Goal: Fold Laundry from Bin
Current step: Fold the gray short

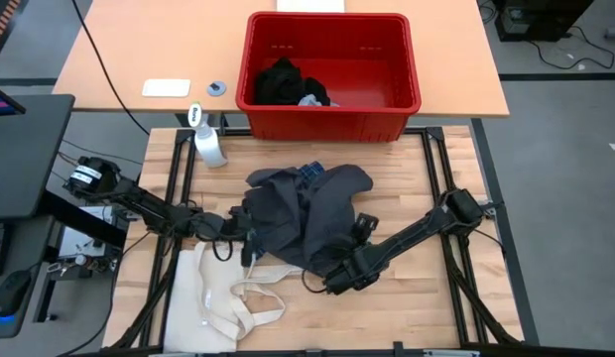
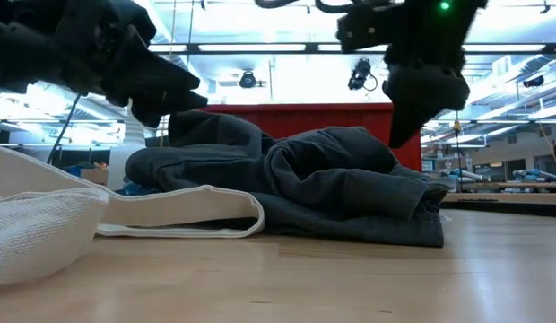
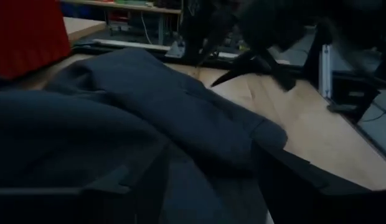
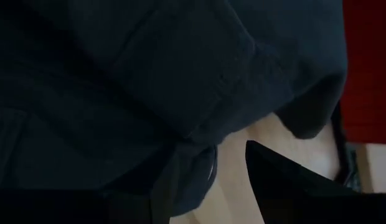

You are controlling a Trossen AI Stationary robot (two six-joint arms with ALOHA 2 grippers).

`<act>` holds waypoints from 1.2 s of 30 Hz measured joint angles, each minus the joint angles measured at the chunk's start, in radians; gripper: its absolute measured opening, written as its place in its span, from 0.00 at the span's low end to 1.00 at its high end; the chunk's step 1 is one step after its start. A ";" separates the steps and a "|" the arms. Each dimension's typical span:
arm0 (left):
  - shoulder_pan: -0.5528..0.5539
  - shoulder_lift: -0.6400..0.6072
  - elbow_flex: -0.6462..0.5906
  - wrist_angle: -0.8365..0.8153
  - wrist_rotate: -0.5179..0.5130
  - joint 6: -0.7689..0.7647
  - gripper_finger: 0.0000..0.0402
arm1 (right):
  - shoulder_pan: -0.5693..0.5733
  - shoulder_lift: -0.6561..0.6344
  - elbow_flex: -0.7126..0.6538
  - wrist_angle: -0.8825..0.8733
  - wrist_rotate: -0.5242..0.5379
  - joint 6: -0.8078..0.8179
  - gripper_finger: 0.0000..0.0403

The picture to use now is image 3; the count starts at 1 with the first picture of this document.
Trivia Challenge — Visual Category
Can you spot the red plastic laundry bin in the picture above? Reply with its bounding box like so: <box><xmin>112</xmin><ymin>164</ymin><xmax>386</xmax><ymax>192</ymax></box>
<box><xmin>0</xmin><ymin>0</ymin><xmax>72</xmax><ymax>80</ymax></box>

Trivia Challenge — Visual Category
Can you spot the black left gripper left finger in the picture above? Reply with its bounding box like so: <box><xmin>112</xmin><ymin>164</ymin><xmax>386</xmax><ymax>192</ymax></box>
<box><xmin>0</xmin><ymin>186</ymin><xmax>141</xmax><ymax>224</ymax></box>

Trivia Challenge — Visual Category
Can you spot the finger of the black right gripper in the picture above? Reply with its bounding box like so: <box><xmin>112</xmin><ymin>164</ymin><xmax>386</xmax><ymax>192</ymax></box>
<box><xmin>260</xmin><ymin>57</ymin><xmax>298</xmax><ymax>92</ymax></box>
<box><xmin>210</xmin><ymin>63</ymin><xmax>263</xmax><ymax>88</ymax></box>

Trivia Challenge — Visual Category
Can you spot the light orange desk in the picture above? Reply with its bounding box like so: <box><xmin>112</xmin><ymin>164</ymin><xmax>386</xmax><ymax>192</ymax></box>
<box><xmin>62</xmin><ymin>17</ymin><xmax>107</xmax><ymax>43</ymax></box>

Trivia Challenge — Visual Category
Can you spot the dark grey garment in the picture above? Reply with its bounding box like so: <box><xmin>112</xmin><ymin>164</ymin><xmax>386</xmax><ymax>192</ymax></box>
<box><xmin>0</xmin><ymin>48</ymin><xmax>289</xmax><ymax>224</ymax></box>

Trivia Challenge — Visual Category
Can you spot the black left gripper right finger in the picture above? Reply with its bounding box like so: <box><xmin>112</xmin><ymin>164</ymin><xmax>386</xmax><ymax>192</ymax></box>
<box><xmin>258</xmin><ymin>146</ymin><xmax>386</xmax><ymax>224</ymax></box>

